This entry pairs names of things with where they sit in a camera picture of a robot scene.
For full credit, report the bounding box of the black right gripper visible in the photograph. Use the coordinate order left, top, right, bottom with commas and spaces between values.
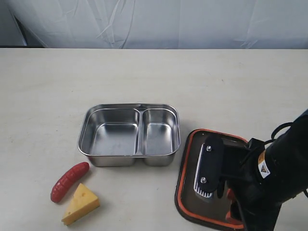
222, 138, 267, 227

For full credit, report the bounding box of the transparent lid orange seal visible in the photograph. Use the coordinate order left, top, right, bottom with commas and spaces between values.
175, 128, 248, 231

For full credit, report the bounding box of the steel two-compartment lunch box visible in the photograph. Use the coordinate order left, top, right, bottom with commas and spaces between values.
77, 103, 180, 167

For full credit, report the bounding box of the yellow toy cheese wedge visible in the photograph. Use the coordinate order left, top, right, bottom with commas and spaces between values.
61, 183, 100, 226

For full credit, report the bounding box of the red toy sausage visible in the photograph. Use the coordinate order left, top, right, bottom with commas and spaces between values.
51, 162, 90, 203

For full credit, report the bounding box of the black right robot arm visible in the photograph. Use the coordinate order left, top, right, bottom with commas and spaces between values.
225, 111, 308, 231

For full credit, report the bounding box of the white backdrop cloth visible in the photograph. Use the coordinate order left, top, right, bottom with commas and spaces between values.
0, 0, 308, 49

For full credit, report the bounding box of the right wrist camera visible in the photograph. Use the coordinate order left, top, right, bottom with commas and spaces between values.
193, 134, 225, 201

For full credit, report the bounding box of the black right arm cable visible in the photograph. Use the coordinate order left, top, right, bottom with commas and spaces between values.
263, 122, 308, 200

